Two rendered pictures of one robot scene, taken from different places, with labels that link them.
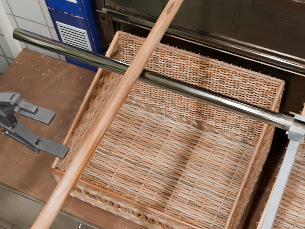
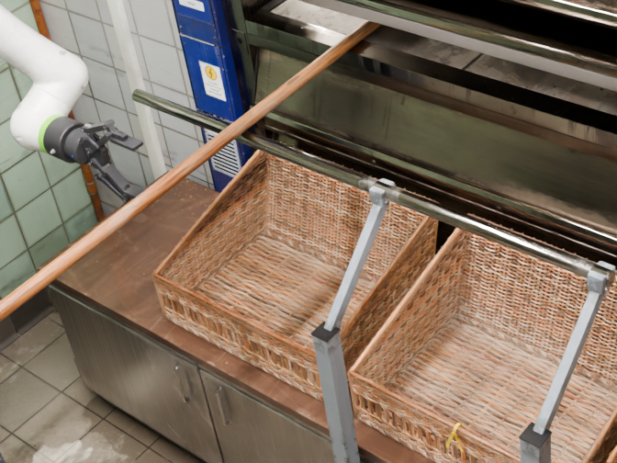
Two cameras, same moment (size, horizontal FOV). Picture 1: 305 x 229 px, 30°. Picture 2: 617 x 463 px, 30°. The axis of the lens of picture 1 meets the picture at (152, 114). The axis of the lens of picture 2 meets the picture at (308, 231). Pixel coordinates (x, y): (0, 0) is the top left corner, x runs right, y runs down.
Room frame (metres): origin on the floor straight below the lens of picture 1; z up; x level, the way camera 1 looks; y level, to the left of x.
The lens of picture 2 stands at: (-1.21, -0.49, 2.55)
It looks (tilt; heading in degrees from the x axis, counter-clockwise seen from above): 39 degrees down; 11
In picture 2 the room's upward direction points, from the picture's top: 10 degrees counter-clockwise
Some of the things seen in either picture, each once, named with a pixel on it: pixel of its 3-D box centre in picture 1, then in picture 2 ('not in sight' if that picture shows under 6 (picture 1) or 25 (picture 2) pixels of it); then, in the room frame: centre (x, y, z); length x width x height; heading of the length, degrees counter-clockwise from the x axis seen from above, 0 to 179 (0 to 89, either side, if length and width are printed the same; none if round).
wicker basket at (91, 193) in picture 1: (167, 138); (297, 262); (0.90, -0.03, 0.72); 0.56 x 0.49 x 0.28; 55
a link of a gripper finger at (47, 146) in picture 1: (53, 148); (140, 194); (0.69, 0.23, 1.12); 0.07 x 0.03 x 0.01; 56
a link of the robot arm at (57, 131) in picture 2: not in sight; (70, 139); (0.81, 0.40, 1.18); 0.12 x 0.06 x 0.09; 146
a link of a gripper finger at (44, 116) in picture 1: (37, 113); (127, 141); (0.69, 0.23, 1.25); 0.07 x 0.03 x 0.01; 56
